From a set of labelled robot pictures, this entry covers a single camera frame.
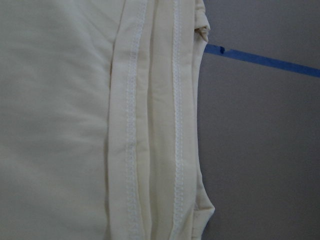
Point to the cream long-sleeve printed shirt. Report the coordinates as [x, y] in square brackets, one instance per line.
[98, 120]

